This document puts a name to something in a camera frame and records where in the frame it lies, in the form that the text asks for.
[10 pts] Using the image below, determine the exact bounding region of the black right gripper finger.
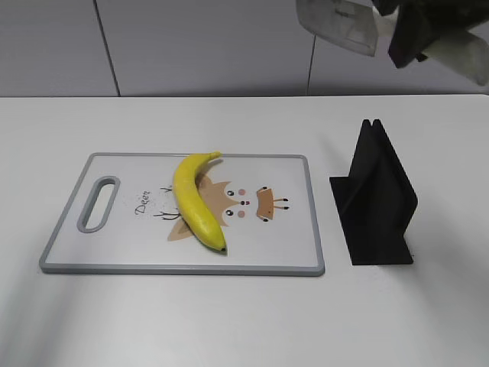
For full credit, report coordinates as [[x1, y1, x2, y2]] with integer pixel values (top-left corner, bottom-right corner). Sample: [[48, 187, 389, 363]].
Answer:
[[388, 3, 439, 69]]

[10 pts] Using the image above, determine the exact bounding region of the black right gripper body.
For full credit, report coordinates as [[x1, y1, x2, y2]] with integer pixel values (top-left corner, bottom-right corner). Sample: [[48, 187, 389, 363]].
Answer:
[[372, 1, 488, 36]]

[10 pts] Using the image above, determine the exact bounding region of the white handled kitchen knife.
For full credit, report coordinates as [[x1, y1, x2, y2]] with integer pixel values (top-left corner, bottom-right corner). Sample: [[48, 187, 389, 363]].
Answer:
[[295, 0, 489, 86]]

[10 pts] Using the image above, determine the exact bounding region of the yellow plastic banana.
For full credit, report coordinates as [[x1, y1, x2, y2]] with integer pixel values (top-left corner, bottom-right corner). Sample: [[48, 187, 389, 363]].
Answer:
[[173, 151, 227, 252]]

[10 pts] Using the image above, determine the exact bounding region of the black knife stand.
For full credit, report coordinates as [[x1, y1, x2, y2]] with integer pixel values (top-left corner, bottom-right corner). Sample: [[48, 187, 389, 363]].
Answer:
[[329, 119, 418, 265]]

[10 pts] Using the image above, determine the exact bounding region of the grey rimmed deer cutting board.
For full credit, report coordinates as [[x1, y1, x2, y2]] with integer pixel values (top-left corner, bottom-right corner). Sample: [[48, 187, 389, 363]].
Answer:
[[39, 153, 325, 277]]

